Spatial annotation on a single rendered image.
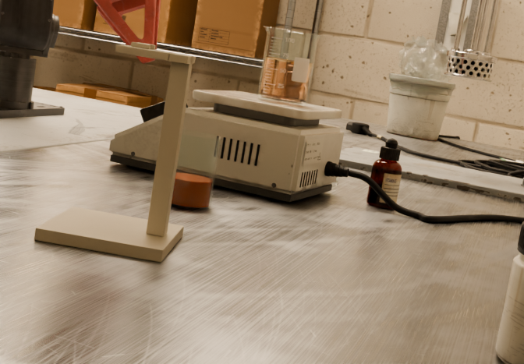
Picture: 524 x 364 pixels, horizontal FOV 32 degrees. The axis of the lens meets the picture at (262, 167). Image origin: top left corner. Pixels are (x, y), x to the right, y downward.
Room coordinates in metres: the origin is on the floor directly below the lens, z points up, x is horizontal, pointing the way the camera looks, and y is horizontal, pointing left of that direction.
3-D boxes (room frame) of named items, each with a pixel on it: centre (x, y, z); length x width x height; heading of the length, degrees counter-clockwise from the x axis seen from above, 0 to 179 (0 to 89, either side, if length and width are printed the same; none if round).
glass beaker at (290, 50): (0.88, -0.01, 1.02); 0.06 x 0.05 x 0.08; 59
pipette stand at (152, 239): (0.58, 0.09, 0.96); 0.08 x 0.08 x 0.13; 87
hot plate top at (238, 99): (0.89, 0.00, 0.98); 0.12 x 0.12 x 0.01; 69
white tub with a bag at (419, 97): (1.94, -0.31, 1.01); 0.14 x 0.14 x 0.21
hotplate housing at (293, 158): (0.90, 0.03, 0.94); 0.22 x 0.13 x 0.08; 69
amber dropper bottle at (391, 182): (0.90, -0.12, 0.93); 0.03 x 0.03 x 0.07
